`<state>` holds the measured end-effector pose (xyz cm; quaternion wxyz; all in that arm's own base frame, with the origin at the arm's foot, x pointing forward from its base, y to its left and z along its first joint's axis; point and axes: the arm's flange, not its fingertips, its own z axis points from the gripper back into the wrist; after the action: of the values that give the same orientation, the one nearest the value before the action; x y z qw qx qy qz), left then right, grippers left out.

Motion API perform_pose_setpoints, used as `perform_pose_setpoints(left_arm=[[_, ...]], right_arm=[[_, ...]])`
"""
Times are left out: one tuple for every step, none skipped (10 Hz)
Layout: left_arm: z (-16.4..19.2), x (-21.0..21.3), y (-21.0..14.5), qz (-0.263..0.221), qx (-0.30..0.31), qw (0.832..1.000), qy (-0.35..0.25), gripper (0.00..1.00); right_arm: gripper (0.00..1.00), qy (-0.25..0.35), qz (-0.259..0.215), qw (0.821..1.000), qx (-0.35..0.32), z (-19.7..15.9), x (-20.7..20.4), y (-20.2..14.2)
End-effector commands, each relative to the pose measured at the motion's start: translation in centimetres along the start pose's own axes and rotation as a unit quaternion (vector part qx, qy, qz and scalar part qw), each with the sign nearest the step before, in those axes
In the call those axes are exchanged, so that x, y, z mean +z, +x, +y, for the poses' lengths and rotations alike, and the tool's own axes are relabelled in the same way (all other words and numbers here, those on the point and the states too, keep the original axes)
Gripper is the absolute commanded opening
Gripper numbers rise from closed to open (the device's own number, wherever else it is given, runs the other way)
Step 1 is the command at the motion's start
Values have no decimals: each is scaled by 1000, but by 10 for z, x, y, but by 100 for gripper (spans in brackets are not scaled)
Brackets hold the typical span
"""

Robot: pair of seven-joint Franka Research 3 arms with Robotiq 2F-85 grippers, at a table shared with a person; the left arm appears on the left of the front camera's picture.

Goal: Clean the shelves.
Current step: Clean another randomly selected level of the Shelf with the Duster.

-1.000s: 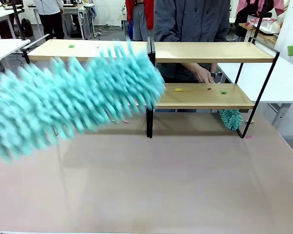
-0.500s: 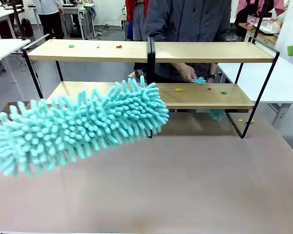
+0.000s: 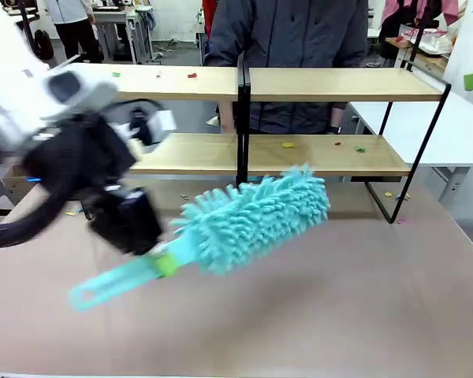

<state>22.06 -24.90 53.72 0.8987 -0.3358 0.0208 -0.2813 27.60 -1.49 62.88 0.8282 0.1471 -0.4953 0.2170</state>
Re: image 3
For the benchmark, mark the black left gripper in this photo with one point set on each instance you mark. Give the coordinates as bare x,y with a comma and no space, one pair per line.
83,157

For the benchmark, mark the teal microfibre duster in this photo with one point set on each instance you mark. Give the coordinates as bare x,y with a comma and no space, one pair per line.
252,224

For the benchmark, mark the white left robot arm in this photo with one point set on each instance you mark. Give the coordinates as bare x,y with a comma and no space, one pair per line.
8,78

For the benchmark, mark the person's right hand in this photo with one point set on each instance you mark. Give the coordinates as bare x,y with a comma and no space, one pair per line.
228,118

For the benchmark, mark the person's left hand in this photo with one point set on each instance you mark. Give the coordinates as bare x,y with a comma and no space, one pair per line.
337,117

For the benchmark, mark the wooden background table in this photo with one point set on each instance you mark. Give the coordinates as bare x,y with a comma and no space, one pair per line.
429,59

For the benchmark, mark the clear plastic containers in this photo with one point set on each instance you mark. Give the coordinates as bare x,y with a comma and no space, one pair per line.
435,41

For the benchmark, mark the white table beside shelf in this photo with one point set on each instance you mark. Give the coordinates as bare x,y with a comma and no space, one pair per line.
437,130

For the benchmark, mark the black stand pole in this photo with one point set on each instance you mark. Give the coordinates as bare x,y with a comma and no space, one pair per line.
421,31
27,23

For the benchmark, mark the background person in pink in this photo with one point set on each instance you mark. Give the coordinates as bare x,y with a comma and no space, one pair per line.
402,12

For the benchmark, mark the brown cardboard box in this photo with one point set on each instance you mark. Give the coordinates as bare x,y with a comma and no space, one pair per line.
19,189

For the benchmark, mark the yellow and blue paper scrap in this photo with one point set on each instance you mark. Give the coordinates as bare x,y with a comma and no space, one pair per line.
403,197

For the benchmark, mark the yellow-green paper scrap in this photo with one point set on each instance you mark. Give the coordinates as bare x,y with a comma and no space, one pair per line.
287,145

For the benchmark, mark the person in dark grey jacket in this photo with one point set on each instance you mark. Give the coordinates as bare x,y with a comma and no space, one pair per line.
291,35

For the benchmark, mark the background person in white top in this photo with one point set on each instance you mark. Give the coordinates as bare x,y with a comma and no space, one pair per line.
77,27

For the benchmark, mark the white background desk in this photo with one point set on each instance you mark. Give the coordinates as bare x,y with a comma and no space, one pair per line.
118,19

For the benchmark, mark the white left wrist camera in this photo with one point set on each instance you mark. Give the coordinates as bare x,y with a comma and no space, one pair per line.
163,122

